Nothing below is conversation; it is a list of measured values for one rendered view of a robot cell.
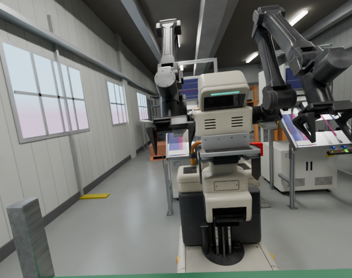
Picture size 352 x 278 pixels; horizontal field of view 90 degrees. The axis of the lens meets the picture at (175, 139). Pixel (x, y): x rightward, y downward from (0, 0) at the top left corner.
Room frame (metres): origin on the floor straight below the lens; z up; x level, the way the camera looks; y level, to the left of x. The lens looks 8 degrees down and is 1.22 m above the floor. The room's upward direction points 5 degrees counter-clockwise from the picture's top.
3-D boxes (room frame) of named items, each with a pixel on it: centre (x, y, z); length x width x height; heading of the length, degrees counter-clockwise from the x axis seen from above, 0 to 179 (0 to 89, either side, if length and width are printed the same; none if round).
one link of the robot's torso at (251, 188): (0.91, -0.30, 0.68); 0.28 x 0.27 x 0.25; 86
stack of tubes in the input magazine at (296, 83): (2.37, -1.76, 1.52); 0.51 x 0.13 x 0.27; 86
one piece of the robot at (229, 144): (0.79, -0.23, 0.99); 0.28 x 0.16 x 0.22; 86
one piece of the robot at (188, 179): (1.17, -0.26, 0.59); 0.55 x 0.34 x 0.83; 86
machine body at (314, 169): (2.50, -1.71, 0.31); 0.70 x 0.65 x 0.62; 86
